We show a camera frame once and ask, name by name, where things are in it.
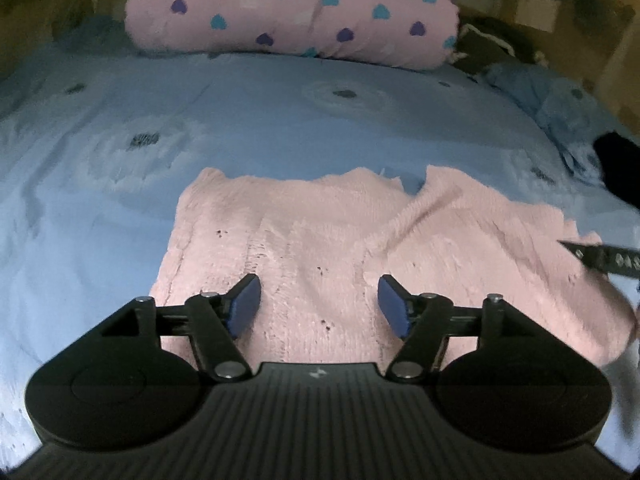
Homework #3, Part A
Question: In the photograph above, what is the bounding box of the black cloth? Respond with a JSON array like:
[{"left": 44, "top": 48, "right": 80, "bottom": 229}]
[{"left": 592, "top": 131, "right": 640, "bottom": 207}]

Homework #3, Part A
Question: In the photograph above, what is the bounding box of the dark clothing pile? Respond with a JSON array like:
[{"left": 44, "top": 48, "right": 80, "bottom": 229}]
[{"left": 452, "top": 16, "right": 548, "bottom": 77}]

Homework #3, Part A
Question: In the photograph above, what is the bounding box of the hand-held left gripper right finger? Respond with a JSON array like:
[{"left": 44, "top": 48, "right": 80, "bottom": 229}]
[{"left": 377, "top": 273, "right": 576, "bottom": 381}]

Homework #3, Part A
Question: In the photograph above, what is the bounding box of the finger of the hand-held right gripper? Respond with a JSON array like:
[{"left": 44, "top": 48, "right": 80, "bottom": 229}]
[{"left": 556, "top": 239, "right": 640, "bottom": 281}]

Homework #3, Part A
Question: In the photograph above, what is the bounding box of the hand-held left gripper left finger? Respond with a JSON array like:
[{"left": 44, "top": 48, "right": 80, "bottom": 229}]
[{"left": 59, "top": 274, "right": 263, "bottom": 384}]

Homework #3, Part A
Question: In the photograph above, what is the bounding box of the cardboard box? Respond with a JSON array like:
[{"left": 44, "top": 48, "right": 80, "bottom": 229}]
[{"left": 514, "top": 0, "right": 563, "bottom": 33}]

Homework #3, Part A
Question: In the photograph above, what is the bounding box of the pink heart-print pillow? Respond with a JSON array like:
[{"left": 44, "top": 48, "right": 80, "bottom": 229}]
[{"left": 124, "top": 0, "right": 460, "bottom": 72}]

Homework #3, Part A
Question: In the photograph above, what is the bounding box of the crumpled blue blanket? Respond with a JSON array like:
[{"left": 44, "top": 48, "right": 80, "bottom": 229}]
[{"left": 482, "top": 62, "right": 623, "bottom": 188}]

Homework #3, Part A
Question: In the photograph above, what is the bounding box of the pink knitted sweater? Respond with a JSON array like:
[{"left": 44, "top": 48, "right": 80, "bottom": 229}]
[{"left": 149, "top": 164, "right": 638, "bottom": 367}]

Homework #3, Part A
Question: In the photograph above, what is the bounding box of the blue floral bedsheet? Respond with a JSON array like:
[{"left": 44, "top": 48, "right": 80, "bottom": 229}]
[{"left": 0, "top": 12, "right": 640, "bottom": 468}]

